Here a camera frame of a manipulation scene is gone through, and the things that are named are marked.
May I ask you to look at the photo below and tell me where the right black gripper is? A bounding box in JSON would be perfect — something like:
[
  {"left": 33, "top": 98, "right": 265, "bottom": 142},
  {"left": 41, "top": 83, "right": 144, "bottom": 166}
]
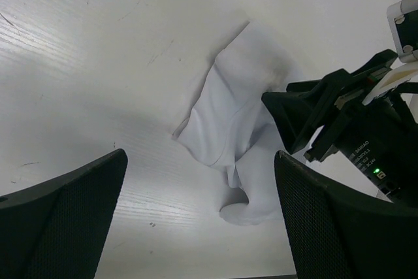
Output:
[{"left": 261, "top": 50, "right": 417, "bottom": 201}]

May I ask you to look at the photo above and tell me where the white skirt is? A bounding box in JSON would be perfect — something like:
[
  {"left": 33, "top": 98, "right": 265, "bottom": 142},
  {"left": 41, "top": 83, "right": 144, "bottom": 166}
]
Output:
[{"left": 174, "top": 22, "right": 304, "bottom": 226}]

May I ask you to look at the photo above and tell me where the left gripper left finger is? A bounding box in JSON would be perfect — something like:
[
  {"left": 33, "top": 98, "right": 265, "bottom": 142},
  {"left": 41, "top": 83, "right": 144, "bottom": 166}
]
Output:
[{"left": 1, "top": 149, "right": 127, "bottom": 278}]

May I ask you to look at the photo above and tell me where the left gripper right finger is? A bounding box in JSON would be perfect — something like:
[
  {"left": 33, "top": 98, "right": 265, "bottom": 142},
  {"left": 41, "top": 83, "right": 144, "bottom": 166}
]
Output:
[{"left": 274, "top": 150, "right": 417, "bottom": 278}]

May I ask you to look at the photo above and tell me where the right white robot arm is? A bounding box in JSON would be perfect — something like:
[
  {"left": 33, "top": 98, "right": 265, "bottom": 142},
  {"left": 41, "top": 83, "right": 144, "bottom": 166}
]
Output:
[{"left": 261, "top": 0, "right": 417, "bottom": 207}]

